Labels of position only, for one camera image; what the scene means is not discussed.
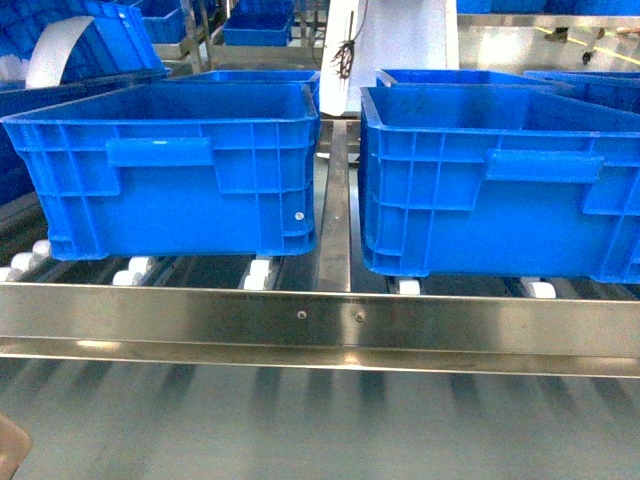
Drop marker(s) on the stainless steel shelf rack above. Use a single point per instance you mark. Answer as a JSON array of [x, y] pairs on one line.
[[323, 310]]

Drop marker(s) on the blue bin left front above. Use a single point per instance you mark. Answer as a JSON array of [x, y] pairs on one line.
[[175, 169]]

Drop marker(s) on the blue bin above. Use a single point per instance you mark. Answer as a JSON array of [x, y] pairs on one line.
[[175, 169], [396, 77], [492, 181], [308, 77]]

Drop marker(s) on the blue bin rear left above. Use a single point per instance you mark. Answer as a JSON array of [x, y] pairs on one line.
[[308, 77]]

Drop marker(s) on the blue bin rear right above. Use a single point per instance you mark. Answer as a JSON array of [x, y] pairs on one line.
[[396, 77]]

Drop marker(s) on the blue bin right front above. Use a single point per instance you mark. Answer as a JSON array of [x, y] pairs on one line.
[[492, 181]]

